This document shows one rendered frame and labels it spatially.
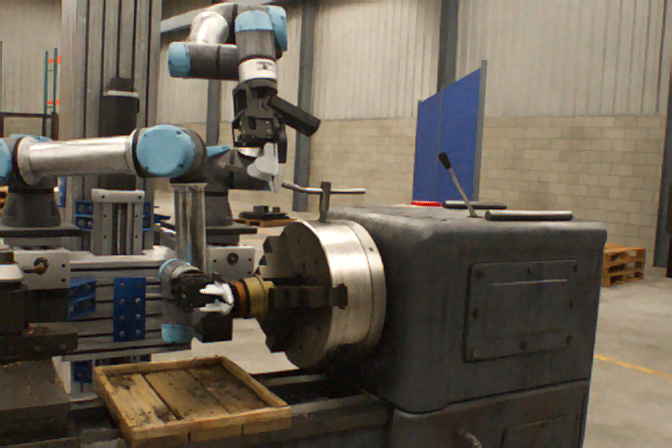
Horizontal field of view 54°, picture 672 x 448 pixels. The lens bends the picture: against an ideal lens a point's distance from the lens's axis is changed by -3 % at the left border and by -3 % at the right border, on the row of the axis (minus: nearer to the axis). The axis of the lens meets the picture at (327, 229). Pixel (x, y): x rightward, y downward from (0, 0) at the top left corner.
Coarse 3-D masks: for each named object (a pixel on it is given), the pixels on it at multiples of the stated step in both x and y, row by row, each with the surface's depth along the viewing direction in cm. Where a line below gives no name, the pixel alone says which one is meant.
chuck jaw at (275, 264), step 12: (276, 240) 146; (264, 252) 147; (276, 252) 144; (288, 252) 146; (264, 264) 143; (276, 264) 142; (288, 264) 144; (264, 276) 139; (276, 276) 141; (288, 276) 142; (300, 276) 144
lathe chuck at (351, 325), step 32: (288, 224) 146; (320, 224) 139; (320, 256) 133; (352, 256) 134; (352, 288) 131; (320, 320) 134; (352, 320) 132; (288, 352) 146; (320, 352) 134; (352, 352) 137
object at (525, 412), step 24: (576, 384) 159; (456, 408) 140; (480, 408) 143; (504, 408) 148; (528, 408) 152; (552, 408) 157; (576, 408) 161; (408, 432) 136; (432, 432) 139; (480, 432) 146; (504, 432) 149; (528, 432) 153; (552, 432) 157; (576, 432) 161
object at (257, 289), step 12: (252, 276) 139; (240, 288) 133; (252, 288) 134; (264, 288) 135; (240, 300) 132; (252, 300) 133; (264, 300) 134; (240, 312) 133; (252, 312) 134; (264, 312) 135
